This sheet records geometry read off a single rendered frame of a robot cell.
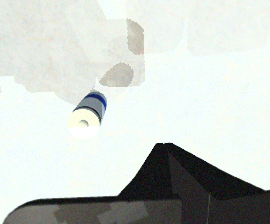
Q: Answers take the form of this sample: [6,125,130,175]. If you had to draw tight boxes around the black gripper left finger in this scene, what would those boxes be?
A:
[2,143,182,224]

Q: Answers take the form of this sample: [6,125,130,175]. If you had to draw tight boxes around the white and blue battery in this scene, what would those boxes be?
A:
[67,91,107,139]

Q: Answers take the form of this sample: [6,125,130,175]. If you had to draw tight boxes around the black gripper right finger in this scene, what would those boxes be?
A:
[164,143,270,224]

